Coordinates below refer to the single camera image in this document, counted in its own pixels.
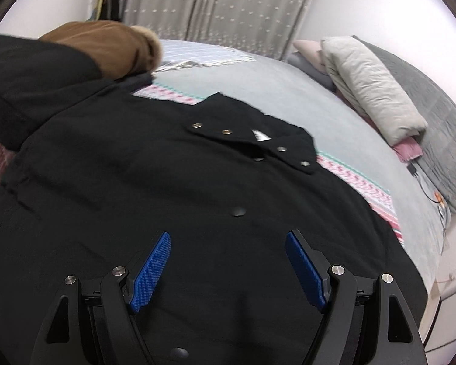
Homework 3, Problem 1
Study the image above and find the black coat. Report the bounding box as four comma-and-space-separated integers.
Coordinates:
0, 75, 427, 364

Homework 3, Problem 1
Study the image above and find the dark pink cushion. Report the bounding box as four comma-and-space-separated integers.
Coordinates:
392, 137, 423, 163

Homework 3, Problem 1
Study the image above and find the grey quilted headboard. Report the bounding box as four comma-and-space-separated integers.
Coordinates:
362, 41, 456, 214

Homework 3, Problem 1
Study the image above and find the grey bed sheet mattress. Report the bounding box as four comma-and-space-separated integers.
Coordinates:
142, 40, 443, 290

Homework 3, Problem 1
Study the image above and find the white folded duvet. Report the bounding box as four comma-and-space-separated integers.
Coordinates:
320, 36, 427, 146

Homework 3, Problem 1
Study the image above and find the black folded garment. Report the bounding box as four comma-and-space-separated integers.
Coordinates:
0, 36, 153, 152

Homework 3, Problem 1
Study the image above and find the brown folded coat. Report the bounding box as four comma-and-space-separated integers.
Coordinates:
40, 20, 163, 80

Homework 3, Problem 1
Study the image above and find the pink pillow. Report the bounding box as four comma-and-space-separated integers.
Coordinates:
293, 40, 326, 73

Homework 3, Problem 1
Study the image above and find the patterned knit blanket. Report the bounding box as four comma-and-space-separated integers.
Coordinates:
0, 40, 406, 246

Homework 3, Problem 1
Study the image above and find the grey dotted curtain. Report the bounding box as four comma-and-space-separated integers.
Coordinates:
123, 0, 310, 60

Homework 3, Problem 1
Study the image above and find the black charger cable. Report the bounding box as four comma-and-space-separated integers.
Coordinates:
406, 162, 451, 252

